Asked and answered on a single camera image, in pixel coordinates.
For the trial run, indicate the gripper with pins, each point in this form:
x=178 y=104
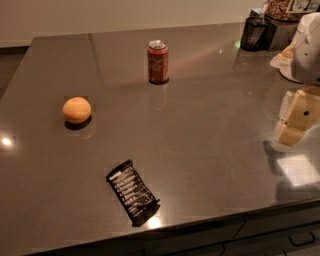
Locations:
x=307 y=53

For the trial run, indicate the black rxbar chocolate wrapper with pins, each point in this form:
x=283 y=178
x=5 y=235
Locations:
x=136 y=198

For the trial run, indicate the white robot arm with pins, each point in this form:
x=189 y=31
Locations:
x=299 y=62

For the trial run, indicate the red coke can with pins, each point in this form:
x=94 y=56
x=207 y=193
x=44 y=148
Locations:
x=157 y=62

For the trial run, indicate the white plastic jar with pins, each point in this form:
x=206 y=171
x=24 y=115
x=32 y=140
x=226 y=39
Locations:
x=285 y=62

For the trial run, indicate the dark box under jar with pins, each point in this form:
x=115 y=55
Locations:
x=279 y=34

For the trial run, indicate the black mesh cup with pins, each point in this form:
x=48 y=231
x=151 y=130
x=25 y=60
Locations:
x=253 y=34

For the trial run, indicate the glass jar of nuts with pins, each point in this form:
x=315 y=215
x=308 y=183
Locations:
x=291 y=10

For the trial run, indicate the orange fruit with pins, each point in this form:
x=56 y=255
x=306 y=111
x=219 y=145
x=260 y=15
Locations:
x=76 y=110

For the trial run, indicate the dark drawer with handle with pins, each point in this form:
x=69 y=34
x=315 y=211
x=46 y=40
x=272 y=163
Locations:
x=279 y=243

